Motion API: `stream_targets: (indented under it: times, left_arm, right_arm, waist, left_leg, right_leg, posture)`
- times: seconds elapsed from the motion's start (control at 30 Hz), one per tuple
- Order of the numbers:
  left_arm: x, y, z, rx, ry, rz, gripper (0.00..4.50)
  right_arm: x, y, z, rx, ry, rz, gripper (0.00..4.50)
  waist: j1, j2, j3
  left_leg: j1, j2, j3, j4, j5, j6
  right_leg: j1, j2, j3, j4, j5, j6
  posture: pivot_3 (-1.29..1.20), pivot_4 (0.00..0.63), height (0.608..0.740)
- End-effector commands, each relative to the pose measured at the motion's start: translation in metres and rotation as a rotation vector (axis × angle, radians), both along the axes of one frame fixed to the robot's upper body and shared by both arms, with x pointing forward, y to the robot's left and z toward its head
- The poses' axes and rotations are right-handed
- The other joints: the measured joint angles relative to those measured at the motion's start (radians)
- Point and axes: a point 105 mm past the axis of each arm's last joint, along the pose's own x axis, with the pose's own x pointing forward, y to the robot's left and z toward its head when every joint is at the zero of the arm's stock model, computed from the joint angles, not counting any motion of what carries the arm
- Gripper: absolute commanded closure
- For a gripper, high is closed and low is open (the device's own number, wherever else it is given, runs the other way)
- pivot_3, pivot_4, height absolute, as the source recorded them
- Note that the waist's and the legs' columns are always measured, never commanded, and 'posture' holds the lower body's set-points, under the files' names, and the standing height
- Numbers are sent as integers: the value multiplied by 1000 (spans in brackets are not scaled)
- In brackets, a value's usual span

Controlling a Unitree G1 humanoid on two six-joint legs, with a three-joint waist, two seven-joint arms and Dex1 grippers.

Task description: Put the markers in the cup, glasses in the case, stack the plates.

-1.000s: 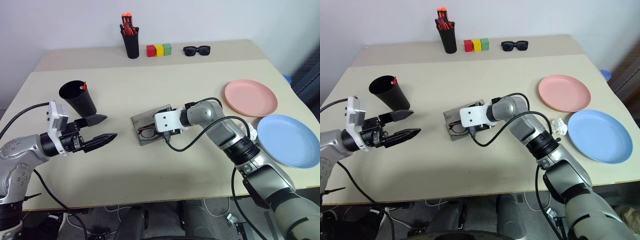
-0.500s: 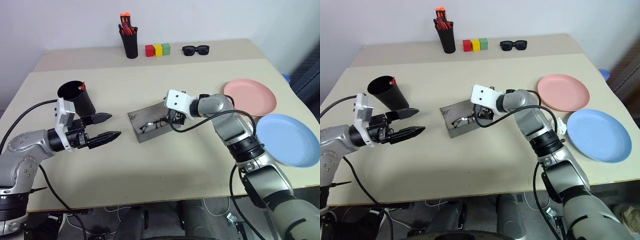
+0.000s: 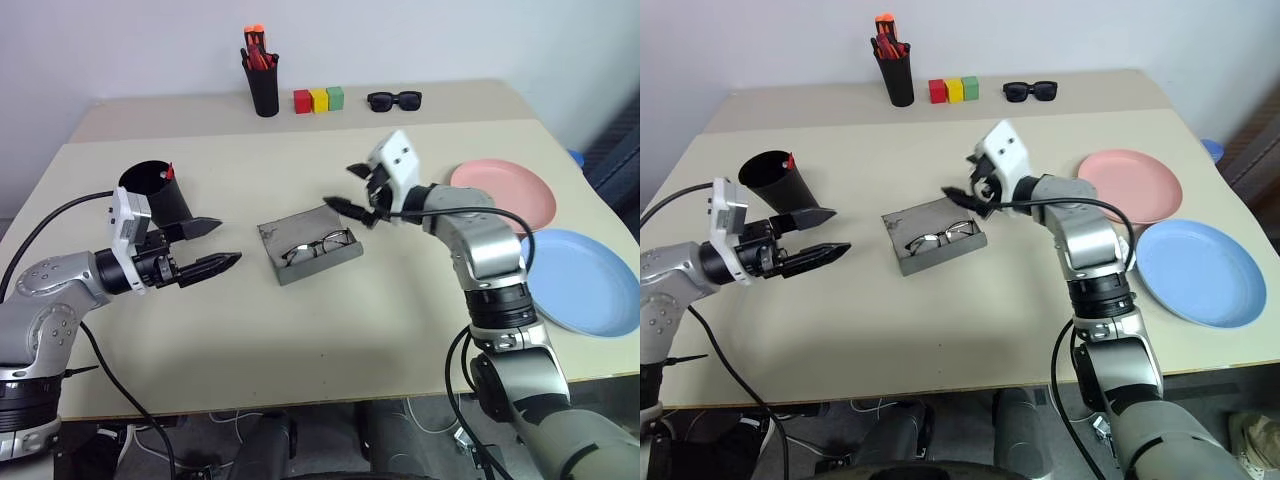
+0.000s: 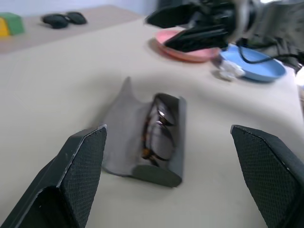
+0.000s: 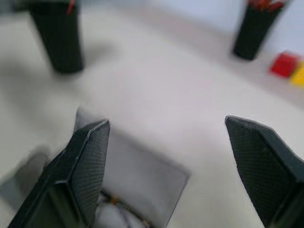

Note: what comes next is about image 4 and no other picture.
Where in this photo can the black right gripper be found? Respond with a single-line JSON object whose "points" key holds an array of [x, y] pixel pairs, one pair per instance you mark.
{"points": [[218, 15]]}

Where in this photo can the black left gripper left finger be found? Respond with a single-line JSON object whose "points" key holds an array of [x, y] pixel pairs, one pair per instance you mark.
{"points": [[71, 180]]}

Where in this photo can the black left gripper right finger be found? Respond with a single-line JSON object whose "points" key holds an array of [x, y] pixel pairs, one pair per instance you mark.
{"points": [[273, 180]]}

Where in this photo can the tortoiseshell eyeglasses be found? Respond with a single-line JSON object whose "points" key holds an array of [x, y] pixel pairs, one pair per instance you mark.
{"points": [[156, 140]]}

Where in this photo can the pink round plate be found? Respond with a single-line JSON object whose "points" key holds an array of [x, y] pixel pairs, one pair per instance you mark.
{"points": [[190, 56]]}

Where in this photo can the grey glasses case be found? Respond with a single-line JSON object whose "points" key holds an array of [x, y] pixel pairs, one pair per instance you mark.
{"points": [[118, 142]]}

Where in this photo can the white crumpled paper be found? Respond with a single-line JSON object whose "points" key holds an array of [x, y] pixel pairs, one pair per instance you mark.
{"points": [[228, 71]]}

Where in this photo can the blue round plate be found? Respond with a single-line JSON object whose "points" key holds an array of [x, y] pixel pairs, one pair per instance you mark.
{"points": [[261, 69]]}

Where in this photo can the black sunglasses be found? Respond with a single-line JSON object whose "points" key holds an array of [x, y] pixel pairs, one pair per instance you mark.
{"points": [[57, 21]]}

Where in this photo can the green cube block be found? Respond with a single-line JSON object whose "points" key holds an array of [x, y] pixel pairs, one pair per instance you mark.
{"points": [[15, 25]]}

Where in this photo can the yellow cube block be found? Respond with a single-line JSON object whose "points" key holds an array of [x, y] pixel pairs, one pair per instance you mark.
{"points": [[3, 28]]}

